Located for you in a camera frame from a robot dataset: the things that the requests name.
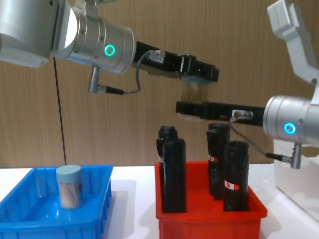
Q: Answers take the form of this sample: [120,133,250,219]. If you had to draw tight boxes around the wrist cable with plug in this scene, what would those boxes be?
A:
[229,110,304,170]
[88,49,166,96]

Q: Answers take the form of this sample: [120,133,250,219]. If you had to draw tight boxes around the left wrist cable with plug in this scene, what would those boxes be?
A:
[88,49,166,96]

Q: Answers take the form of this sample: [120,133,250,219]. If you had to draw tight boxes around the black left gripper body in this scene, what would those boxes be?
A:
[133,41,185,78]

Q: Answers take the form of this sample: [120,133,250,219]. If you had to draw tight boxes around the blue plastic bin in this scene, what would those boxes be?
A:
[0,164,114,239]

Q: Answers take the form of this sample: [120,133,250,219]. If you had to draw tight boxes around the red plastic bin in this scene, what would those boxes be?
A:
[154,161,269,239]

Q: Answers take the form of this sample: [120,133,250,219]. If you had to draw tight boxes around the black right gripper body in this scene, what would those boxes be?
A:
[202,102,266,126]

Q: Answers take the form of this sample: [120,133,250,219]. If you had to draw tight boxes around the right wrist cable with plug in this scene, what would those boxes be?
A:
[229,110,304,170]

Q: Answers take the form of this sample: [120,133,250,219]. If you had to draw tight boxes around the black bag roll, red label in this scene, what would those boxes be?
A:
[222,140,250,213]
[206,122,231,201]

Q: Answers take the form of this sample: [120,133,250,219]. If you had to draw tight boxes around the clear toothpick jar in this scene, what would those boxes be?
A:
[179,76,211,122]
[55,164,84,210]

